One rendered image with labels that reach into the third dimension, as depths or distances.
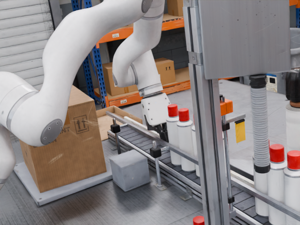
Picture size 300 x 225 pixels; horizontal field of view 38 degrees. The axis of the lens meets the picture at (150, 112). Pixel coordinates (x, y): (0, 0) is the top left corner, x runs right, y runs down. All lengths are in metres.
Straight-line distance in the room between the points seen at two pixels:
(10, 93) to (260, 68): 0.57
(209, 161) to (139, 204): 0.43
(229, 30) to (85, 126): 0.75
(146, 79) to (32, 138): 0.56
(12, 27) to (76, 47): 4.10
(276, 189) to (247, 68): 0.33
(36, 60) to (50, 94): 4.20
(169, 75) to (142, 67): 3.57
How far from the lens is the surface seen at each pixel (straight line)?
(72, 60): 1.07
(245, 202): 1.23
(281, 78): 3.49
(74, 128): 1.46
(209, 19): 0.86
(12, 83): 1.09
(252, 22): 0.87
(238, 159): 1.46
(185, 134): 1.34
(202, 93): 0.93
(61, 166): 1.49
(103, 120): 2.11
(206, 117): 0.95
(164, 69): 5.00
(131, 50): 1.38
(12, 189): 1.64
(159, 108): 1.48
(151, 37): 1.35
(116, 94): 4.86
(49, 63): 1.05
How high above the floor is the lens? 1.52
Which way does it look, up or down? 19 degrees down
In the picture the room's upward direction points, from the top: 8 degrees counter-clockwise
